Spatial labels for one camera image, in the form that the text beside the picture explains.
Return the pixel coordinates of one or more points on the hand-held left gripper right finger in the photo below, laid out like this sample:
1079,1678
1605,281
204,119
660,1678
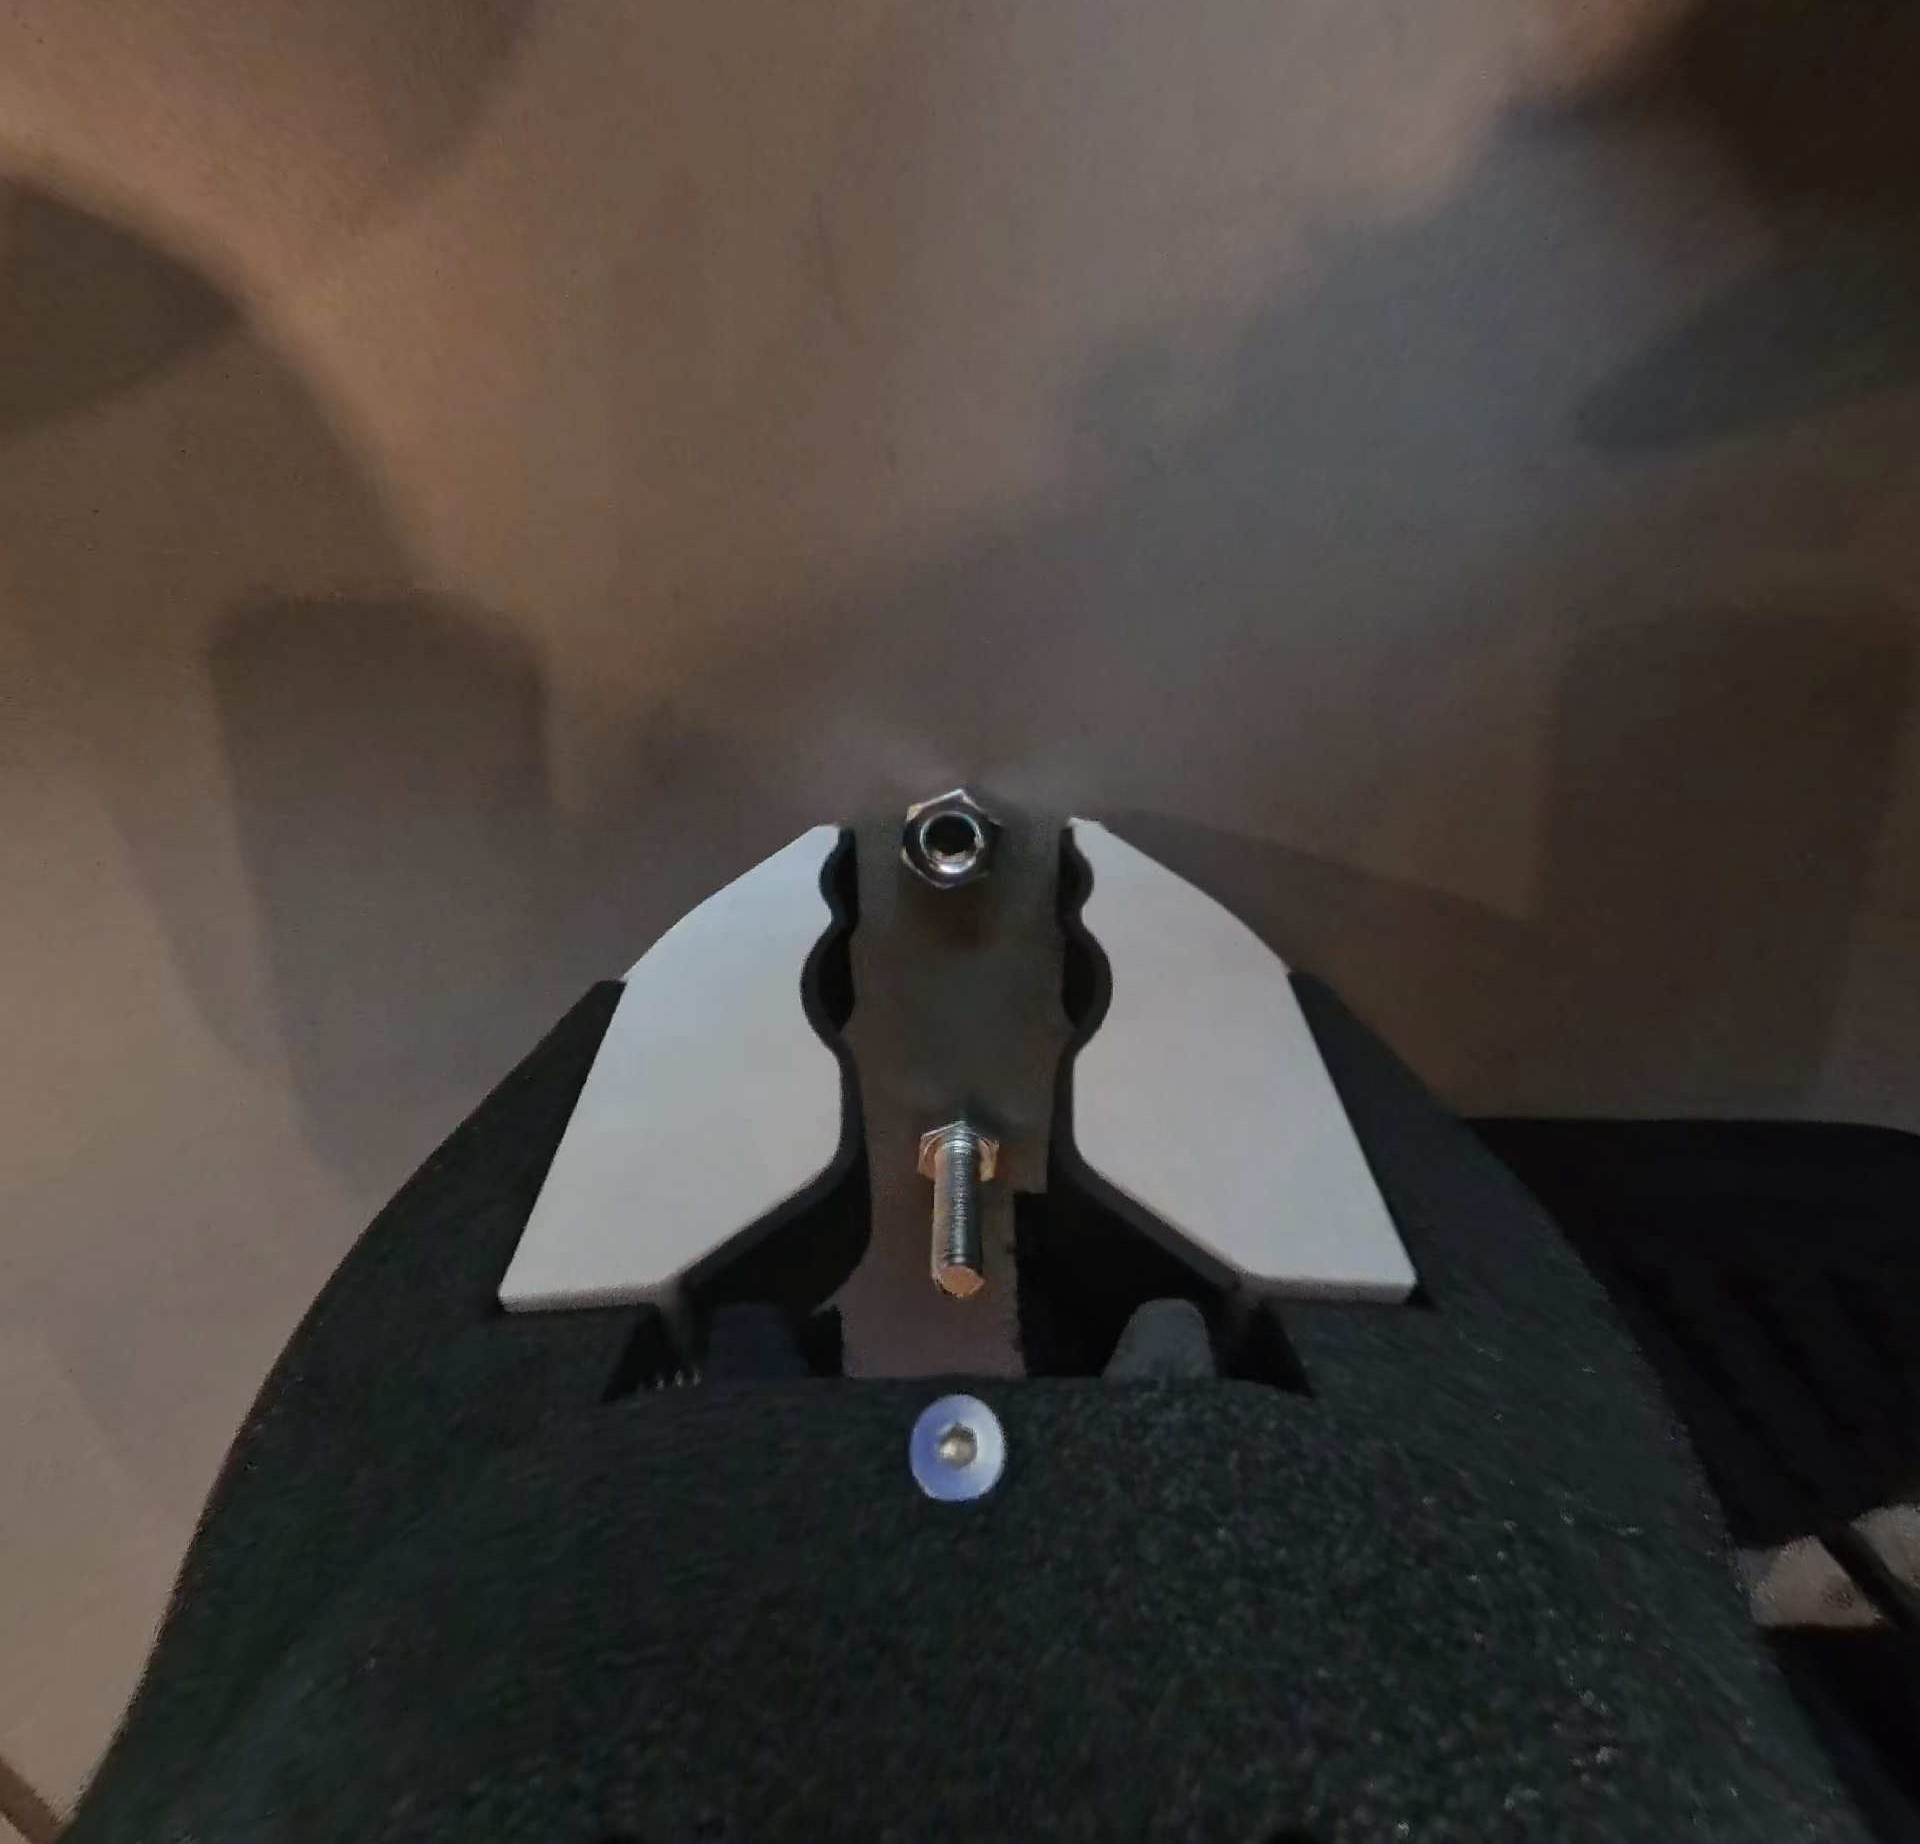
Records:
1245,1125

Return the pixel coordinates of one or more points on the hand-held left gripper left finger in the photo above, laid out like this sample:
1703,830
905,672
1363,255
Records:
691,1111

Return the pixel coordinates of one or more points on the silver hex bolt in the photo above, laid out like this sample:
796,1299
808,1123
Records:
957,1230

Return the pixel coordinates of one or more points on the black quilted wrist rest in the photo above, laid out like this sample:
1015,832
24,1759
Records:
1725,1351

